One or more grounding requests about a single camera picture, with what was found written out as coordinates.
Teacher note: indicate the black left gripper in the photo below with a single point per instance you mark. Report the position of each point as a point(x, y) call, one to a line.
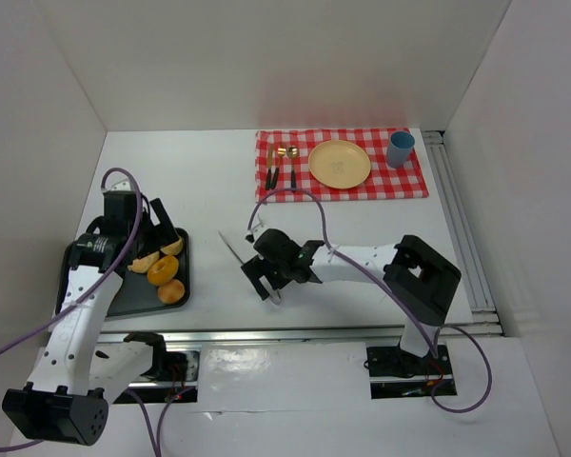
point(148, 228)

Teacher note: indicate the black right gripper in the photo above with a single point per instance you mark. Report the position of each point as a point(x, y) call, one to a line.
point(258, 269)

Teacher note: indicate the plain bagel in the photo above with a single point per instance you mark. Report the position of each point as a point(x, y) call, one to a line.
point(142, 265)

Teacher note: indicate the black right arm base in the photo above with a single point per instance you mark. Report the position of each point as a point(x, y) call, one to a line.
point(394, 362)

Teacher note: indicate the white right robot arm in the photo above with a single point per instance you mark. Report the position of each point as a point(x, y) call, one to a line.
point(420, 281)

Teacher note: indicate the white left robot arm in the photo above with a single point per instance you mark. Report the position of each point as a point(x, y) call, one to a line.
point(67, 395)

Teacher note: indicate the brown bread slice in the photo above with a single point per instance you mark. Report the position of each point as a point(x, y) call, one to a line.
point(174, 248)

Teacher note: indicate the glazed orange donut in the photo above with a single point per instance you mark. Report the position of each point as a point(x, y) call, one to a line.
point(163, 270)

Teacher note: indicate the round golden bun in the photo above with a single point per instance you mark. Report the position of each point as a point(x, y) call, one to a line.
point(171, 292)

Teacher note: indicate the black plastic tray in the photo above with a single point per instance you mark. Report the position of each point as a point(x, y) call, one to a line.
point(137, 295)

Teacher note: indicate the yellow plate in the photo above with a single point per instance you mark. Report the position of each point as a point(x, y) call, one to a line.
point(339, 164)

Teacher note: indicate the red checkered cloth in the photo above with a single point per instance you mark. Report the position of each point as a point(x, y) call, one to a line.
point(406, 182)

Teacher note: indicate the blue cup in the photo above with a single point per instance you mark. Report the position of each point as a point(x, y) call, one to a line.
point(400, 146)

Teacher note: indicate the gold knife black handle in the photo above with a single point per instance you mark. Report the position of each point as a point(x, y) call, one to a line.
point(269, 166)

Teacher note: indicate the gold fork black handle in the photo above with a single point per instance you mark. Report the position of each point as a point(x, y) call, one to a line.
point(281, 153)

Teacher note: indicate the gold spoon black handle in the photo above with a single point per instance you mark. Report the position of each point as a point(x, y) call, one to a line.
point(292, 154)

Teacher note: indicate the aluminium rail front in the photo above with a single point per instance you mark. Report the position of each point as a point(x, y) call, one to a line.
point(281, 335)

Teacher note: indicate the aluminium rail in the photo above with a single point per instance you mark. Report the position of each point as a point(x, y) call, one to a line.
point(281, 335)
point(486, 319)

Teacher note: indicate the aluminium rail right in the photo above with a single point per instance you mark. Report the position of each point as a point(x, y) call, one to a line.
point(486, 319)

